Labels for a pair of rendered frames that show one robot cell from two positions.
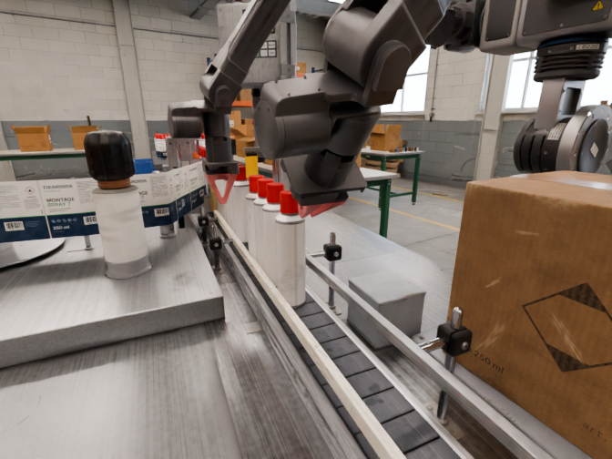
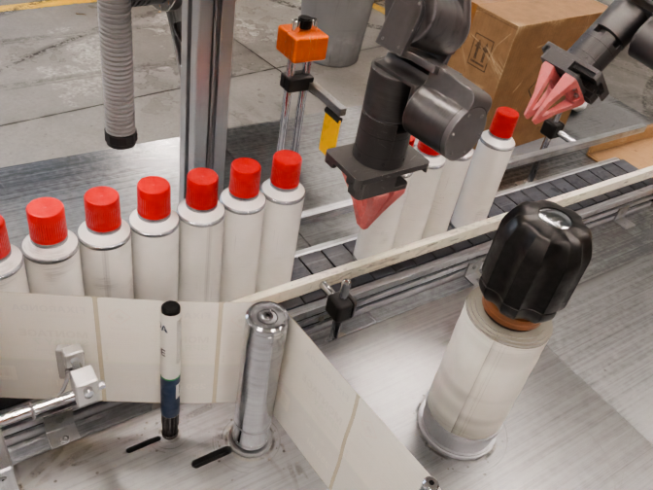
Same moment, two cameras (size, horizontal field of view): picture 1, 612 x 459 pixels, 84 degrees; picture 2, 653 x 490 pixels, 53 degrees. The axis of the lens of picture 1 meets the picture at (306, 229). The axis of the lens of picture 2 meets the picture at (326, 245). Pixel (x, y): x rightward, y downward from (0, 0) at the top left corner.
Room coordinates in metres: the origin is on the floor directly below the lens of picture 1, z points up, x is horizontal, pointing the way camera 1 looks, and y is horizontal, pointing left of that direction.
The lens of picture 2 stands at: (1.00, 0.79, 1.48)
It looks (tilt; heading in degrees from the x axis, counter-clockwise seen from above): 39 degrees down; 254
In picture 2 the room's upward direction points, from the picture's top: 11 degrees clockwise
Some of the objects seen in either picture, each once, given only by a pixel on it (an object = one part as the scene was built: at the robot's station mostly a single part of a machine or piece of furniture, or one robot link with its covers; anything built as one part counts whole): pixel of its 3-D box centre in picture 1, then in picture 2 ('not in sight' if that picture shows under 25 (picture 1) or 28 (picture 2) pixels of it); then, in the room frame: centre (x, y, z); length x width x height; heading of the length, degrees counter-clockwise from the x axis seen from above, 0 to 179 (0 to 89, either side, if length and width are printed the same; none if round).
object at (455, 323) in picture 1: (435, 373); (552, 154); (0.33, -0.15, 0.91); 0.07 x 0.03 x 0.16; 114
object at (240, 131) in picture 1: (249, 140); not in sight; (4.22, 0.68, 0.97); 0.45 x 0.40 x 0.37; 123
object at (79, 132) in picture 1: (87, 136); not in sight; (5.41, 3.37, 0.97); 0.48 x 0.47 x 0.37; 34
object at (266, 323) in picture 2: (163, 204); (257, 383); (0.92, 0.40, 0.97); 0.05 x 0.05 x 0.19
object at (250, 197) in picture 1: (258, 220); (385, 200); (0.73, 0.11, 0.98); 0.05 x 0.05 x 0.20
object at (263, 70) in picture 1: (255, 48); not in sight; (1.01, 0.13, 1.38); 0.17 x 0.10 x 0.19; 79
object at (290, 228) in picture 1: (290, 249); (485, 172); (0.55, 0.03, 0.98); 0.05 x 0.05 x 0.20
